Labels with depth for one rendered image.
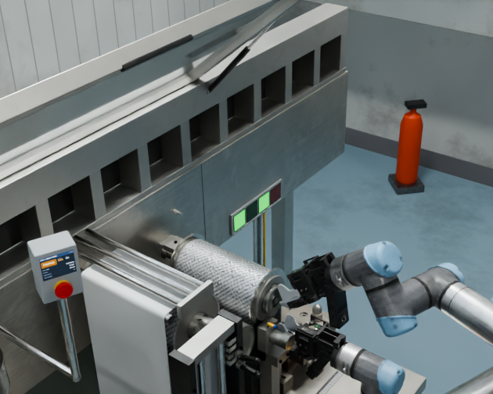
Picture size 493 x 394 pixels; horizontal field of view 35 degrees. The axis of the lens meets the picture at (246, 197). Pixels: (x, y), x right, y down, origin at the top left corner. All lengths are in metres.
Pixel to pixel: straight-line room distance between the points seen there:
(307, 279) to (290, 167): 0.75
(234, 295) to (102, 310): 0.33
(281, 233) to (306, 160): 0.46
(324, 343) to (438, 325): 1.90
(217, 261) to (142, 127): 0.37
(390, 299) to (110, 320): 0.59
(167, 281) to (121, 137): 0.38
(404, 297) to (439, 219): 2.87
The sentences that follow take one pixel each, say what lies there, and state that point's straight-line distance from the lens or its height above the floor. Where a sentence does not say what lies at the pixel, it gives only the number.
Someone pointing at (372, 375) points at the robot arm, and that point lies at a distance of 1.87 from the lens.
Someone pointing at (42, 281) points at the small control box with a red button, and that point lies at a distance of 1.32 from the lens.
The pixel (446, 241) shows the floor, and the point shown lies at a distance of 4.34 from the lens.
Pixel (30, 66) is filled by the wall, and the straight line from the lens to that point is 3.95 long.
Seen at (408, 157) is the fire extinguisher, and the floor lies 0.23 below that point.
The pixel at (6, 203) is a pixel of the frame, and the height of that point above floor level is 1.62.
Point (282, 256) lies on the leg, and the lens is 2.94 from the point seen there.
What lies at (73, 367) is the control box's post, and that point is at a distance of 1.47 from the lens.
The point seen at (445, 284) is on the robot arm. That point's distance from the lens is 1.70.
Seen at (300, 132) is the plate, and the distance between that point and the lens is 2.42.
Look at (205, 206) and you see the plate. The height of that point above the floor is 1.30.
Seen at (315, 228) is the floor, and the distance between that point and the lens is 4.35.
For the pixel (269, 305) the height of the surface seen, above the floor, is 1.25.
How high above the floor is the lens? 2.44
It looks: 32 degrees down
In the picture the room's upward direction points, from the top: 1 degrees counter-clockwise
